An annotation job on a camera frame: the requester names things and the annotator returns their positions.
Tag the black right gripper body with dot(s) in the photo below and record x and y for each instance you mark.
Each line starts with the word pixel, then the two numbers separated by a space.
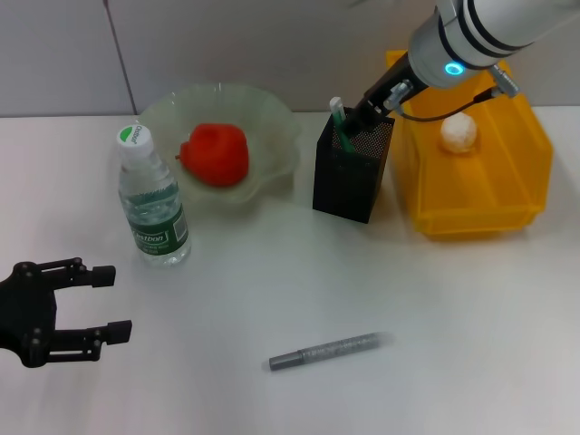
pixel 389 90

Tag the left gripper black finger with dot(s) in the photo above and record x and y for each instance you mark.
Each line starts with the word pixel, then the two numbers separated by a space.
pixel 102 276
pixel 118 331

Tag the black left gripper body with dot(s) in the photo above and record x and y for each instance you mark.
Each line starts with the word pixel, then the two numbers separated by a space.
pixel 27 312

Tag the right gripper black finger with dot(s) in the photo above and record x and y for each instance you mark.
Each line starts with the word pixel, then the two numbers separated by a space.
pixel 360 118

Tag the green toothbrush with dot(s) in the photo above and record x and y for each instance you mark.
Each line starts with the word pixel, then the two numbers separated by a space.
pixel 340 120

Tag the white paper ball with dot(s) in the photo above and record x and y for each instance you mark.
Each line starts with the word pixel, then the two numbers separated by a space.
pixel 458 132

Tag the clear green-label water bottle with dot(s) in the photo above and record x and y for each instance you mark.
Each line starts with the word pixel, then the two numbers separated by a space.
pixel 154 213

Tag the orange fruit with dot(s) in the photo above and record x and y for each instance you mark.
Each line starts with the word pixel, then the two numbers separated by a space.
pixel 213 154

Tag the grey marker pen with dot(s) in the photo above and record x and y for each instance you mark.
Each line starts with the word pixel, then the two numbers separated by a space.
pixel 317 351

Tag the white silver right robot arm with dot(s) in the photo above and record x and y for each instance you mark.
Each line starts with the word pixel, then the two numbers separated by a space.
pixel 453 45

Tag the black mesh pen holder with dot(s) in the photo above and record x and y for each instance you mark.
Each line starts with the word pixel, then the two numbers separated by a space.
pixel 344 190

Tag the green wavy glass fruit plate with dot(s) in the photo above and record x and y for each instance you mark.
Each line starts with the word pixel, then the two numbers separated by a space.
pixel 272 136

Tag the small silver connector stub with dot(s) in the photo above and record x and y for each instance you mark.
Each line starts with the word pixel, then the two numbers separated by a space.
pixel 399 93

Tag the yellow plastic bin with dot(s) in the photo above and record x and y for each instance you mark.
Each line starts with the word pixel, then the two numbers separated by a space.
pixel 476 195

